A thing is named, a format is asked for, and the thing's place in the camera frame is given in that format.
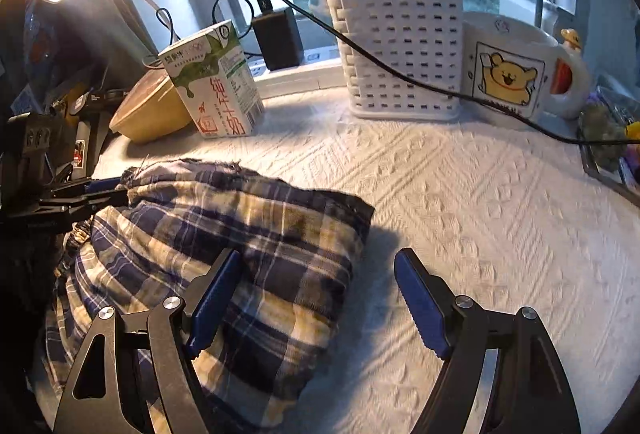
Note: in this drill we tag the white mug bear print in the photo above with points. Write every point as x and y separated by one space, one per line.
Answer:
505 64

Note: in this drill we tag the white power strip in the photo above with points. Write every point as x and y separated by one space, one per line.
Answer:
310 62

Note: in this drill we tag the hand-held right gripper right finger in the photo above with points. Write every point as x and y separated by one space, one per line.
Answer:
420 304

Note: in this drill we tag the crumpled plastic wrapper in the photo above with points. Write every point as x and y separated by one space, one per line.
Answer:
602 129

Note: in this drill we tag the white textured tablecloth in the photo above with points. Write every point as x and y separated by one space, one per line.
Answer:
475 224

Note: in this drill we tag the white perforated plastic basket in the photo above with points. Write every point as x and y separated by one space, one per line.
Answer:
400 49

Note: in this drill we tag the blue plaid pants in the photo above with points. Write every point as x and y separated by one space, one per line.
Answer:
240 234

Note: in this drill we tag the yellow plastic toy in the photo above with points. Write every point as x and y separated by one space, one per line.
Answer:
632 133

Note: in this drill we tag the black power adapter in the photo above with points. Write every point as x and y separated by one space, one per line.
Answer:
277 39

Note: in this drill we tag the tan plastic container clear lid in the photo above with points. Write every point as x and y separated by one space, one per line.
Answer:
145 109

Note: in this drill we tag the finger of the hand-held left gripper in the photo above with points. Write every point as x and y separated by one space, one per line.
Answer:
100 185
90 204

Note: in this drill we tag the dark tray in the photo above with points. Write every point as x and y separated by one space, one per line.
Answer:
607 176

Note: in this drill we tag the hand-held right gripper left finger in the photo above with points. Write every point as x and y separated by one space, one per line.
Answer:
215 299

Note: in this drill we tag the black electronic device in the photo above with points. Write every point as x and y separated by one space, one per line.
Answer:
100 97

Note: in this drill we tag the green white milk carton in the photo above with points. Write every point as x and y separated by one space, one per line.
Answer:
220 79

